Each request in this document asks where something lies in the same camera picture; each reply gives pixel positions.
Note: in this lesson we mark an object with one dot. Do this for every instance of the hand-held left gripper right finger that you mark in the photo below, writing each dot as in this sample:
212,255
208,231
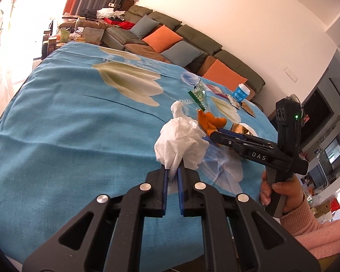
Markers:
181,192

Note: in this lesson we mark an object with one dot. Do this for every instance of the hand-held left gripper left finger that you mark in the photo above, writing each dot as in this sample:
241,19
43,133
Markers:
165,189

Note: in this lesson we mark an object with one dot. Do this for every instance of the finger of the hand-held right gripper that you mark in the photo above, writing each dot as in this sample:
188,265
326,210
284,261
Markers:
229,133
221,138

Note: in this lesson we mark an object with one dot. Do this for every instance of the gold foil wrapper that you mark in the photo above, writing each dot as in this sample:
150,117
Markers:
239,127

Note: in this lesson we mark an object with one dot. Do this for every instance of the orange peel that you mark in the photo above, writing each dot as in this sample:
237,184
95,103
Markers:
209,121

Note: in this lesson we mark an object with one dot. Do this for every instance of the white tissue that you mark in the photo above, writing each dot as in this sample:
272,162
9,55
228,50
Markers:
178,109
181,144

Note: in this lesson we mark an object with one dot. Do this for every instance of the green clear snack wrapper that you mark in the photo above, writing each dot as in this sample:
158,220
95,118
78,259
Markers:
199,96

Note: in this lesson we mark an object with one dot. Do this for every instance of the person's right forearm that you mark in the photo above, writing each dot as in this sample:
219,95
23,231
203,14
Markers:
323,232

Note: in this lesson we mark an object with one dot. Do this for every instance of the person's right hand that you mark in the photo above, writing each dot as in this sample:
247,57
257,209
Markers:
293,192

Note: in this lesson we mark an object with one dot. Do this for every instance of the brown gold snack wrapper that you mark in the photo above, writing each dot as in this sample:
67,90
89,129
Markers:
248,109

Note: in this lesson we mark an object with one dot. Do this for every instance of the small white snack wrapper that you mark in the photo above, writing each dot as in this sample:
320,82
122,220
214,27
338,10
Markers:
233,101

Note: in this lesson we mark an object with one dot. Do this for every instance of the blue white lidded cup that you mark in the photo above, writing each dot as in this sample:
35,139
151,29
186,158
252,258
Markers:
240,93

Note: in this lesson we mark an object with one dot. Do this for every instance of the red snack packet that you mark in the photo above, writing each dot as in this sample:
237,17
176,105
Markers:
215,89

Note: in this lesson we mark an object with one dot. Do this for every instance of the orange cushion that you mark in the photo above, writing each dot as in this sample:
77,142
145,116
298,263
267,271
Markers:
163,39
223,73

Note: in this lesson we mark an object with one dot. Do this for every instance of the blue cushion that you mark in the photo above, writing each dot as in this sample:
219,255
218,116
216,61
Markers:
144,27
181,53

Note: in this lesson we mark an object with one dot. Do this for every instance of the green brown sofa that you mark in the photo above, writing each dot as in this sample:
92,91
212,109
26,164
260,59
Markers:
195,36

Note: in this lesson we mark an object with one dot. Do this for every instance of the blue floral blanket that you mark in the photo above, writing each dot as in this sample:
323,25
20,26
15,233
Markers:
73,133

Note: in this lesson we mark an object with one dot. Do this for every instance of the red cloth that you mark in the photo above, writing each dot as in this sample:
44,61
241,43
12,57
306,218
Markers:
123,25

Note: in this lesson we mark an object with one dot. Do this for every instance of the brown wooden box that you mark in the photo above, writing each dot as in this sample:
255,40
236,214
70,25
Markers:
128,2

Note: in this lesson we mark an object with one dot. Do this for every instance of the white clothes pile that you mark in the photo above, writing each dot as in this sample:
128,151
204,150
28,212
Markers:
110,12

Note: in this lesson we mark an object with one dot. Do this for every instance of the black bag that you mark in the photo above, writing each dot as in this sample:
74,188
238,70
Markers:
90,12

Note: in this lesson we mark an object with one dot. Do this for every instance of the group of jars and tins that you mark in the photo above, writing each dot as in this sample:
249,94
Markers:
62,38

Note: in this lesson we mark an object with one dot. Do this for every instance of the white wall switch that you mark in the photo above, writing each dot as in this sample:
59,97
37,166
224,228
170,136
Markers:
291,74

